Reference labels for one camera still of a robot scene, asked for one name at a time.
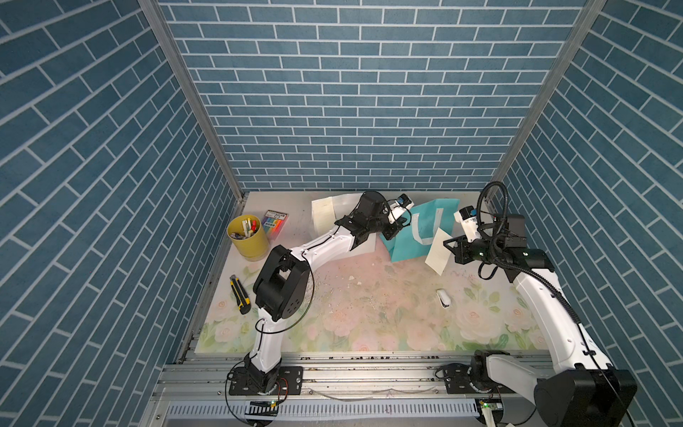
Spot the white paper bag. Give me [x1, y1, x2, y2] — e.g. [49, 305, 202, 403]
[310, 194, 381, 258]

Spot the teal paper bag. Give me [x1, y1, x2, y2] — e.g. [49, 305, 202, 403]
[381, 199, 460, 263]

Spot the short white receipt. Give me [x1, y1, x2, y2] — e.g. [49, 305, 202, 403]
[425, 229, 451, 276]

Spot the white stapler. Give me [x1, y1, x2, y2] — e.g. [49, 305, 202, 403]
[436, 288, 452, 309]

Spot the long white receipt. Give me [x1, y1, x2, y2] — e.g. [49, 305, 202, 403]
[311, 197, 336, 237]

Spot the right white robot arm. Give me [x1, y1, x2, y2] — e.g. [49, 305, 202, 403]
[443, 236, 638, 426]

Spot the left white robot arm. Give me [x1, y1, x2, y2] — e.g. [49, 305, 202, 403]
[244, 193, 413, 394]

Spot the colourful sticky notes pack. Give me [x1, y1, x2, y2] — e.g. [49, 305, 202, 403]
[261, 210, 288, 240]

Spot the yellow pen cup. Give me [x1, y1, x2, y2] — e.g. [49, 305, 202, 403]
[227, 215, 270, 261]

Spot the yellow black utility knife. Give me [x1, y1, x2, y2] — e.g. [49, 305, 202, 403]
[229, 275, 252, 315]

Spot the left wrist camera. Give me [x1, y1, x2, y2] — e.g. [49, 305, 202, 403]
[354, 190, 388, 220]

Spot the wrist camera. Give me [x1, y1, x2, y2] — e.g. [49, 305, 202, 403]
[494, 213, 528, 249]
[354, 190, 388, 220]

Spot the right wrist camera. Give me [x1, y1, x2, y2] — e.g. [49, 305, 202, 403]
[494, 213, 528, 249]

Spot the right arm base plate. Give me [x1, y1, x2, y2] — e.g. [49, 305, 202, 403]
[434, 363, 514, 395]

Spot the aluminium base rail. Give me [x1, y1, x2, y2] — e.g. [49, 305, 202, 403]
[142, 352, 552, 426]

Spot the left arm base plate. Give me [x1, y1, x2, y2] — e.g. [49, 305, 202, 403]
[228, 366, 304, 396]

